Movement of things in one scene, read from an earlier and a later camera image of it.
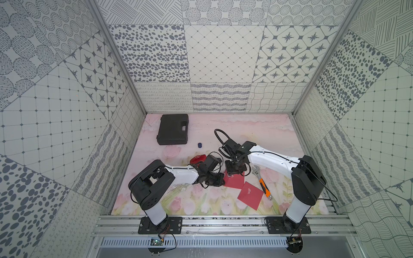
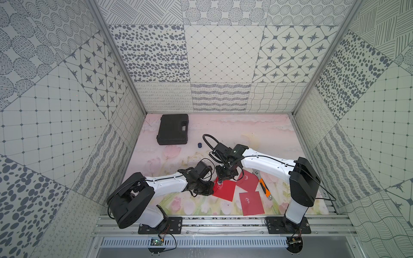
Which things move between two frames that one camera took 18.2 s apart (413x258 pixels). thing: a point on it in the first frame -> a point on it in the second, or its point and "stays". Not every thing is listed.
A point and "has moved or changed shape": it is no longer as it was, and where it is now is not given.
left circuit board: (156, 241) stays
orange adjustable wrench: (256, 170) stays
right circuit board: (294, 244) stays
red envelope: (250, 195) has moved or changed shape
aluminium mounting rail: (116, 226) stays
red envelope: (236, 181) has moved or changed shape
